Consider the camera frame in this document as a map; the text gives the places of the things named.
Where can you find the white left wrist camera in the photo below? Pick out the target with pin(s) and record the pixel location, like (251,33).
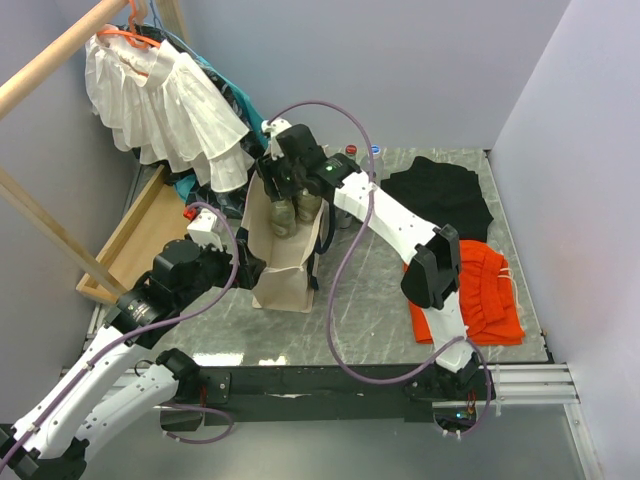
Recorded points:
(206,229)

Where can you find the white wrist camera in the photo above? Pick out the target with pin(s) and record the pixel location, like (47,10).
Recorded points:
(271,129)
(206,229)

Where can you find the Coca-Cola glass bottle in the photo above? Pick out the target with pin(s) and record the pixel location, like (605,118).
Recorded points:
(351,151)

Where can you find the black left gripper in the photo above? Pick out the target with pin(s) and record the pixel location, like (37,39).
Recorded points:
(250,267)

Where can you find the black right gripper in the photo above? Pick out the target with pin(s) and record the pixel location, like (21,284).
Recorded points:
(269,169)

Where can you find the clear glass green-cap bottle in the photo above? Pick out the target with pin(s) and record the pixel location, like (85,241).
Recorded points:
(308,206)

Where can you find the orange folded garment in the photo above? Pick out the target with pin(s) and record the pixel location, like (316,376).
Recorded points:
(488,296)

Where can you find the orange clothes hanger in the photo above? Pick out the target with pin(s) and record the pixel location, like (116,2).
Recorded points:
(139,11)

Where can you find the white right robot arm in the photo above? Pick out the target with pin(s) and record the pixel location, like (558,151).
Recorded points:
(430,253)

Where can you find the beige canvas tote bag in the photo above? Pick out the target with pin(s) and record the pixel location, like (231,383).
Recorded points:
(289,280)

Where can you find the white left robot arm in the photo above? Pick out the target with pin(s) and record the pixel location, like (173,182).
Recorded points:
(58,437)

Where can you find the black folded garment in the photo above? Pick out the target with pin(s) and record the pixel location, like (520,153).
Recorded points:
(442,193)

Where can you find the wooden hanging rod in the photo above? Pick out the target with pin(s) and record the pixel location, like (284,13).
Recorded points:
(33,74)

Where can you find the teal garment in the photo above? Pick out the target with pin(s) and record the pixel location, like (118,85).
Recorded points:
(231,172)

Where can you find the wooden rack base tray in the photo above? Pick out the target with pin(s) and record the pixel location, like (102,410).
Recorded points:
(154,218)

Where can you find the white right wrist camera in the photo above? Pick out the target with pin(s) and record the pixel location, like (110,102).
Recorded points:
(271,129)

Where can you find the blue-cap water bottle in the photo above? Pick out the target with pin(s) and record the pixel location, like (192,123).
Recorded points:
(373,164)

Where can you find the white pleated dress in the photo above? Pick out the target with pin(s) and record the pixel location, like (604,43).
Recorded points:
(157,100)

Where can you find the wooden rack diagonal brace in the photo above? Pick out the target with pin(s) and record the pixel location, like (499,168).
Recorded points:
(27,206)

